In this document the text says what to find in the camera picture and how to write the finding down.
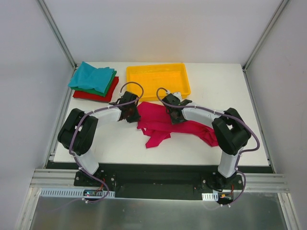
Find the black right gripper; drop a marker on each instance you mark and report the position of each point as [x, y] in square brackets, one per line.
[175, 119]

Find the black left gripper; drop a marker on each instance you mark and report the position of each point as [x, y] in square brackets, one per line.
[132, 117]

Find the pink t shirt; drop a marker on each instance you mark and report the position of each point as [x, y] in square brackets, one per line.
[156, 124]

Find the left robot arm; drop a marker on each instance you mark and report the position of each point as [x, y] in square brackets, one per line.
[78, 131]

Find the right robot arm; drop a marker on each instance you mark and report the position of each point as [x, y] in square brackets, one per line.
[228, 126]

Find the folded red t shirt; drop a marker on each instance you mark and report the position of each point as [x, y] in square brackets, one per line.
[95, 97]

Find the yellow plastic tray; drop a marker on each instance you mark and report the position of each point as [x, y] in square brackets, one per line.
[172, 77]

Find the folded green t shirt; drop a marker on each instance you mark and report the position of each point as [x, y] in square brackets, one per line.
[96, 92]

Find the folded teal t shirt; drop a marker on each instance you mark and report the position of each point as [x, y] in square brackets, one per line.
[89, 77]

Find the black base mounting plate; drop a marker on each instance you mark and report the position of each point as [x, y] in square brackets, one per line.
[150, 181]

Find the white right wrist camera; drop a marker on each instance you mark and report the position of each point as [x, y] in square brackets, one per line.
[176, 94]

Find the aluminium right side rail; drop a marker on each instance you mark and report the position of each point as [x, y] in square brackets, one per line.
[254, 105]

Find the aluminium rail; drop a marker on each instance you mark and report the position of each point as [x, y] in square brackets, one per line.
[254, 105]
[58, 105]
[256, 182]

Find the white slotted cable duct right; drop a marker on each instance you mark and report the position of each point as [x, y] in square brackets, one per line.
[210, 196]

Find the white slotted cable duct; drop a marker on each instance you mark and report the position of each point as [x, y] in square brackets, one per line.
[210, 196]
[76, 193]

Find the aluminium left side rail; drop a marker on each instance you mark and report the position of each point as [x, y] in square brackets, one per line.
[58, 105]

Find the aluminium front rail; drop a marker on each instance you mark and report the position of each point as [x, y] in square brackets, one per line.
[256, 182]

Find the white slotted cable duct left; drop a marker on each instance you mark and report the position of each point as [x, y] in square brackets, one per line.
[76, 193]

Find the aluminium corner post left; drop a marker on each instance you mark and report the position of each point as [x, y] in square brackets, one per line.
[56, 32]

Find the aluminium corner post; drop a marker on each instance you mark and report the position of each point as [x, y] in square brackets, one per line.
[56, 32]
[266, 32]

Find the aluminium corner post right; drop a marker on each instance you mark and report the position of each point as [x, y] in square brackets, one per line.
[266, 32]

